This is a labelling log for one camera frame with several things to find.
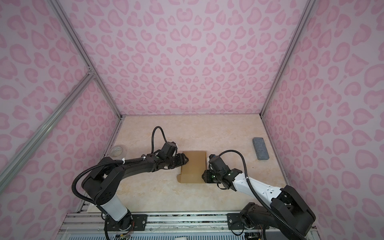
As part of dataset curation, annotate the black corrugated cable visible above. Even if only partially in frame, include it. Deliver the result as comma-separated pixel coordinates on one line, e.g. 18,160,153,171
71,125,169,206
215,149,308,240

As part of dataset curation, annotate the left black corrugated cable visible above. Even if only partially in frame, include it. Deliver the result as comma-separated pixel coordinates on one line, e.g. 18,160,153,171
71,125,169,206

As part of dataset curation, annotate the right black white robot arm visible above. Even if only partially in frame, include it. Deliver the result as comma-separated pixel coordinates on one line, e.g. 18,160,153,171
202,155,316,240

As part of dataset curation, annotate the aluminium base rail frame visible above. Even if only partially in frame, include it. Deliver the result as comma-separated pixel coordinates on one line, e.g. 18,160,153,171
55,209,320,240

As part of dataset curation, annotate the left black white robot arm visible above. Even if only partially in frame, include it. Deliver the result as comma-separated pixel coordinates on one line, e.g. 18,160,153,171
72,142,189,225

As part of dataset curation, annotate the grey felt case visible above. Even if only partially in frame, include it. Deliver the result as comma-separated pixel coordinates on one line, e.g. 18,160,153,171
252,137,270,161

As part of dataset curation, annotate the left diagonal aluminium strut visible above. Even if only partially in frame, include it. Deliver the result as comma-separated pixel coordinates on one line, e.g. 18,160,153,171
1,71,95,193

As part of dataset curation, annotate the clear tape roll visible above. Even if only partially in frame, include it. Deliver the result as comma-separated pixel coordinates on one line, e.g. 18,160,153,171
109,145,127,160

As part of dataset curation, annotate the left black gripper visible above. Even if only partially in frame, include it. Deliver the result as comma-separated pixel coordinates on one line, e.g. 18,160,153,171
166,152,190,169

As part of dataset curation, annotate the right black corrugated cable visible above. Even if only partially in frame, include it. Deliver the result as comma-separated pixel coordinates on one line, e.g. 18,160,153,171
215,149,308,240

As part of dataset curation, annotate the brown cardboard box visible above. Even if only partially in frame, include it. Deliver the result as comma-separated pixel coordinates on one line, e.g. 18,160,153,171
177,151,207,184

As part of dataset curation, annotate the left corner aluminium post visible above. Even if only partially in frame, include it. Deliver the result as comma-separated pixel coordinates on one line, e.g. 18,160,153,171
47,0,123,120

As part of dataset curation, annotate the right corner aluminium post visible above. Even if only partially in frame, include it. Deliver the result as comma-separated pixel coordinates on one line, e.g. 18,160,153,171
260,0,318,119

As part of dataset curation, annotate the corner aluminium post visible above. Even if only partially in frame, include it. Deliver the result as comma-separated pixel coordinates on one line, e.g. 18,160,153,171
47,0,123,120
260,0,318,119

